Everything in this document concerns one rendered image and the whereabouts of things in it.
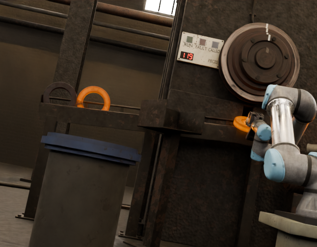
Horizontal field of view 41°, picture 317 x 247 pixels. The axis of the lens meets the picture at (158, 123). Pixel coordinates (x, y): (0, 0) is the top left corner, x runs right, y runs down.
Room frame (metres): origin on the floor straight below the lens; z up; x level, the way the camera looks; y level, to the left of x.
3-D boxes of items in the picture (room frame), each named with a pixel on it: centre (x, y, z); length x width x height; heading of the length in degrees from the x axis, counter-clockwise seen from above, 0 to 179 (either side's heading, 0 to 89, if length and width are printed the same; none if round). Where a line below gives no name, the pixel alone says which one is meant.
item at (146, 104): (2.15, -0.06, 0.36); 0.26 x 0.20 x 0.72; 129
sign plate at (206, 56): (2.53, -0.17, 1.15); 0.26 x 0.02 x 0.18; 94
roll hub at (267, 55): (2.35, -0.52, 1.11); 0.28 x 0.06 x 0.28; 94
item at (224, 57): (2.45, -0.51, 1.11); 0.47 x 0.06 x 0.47; 94
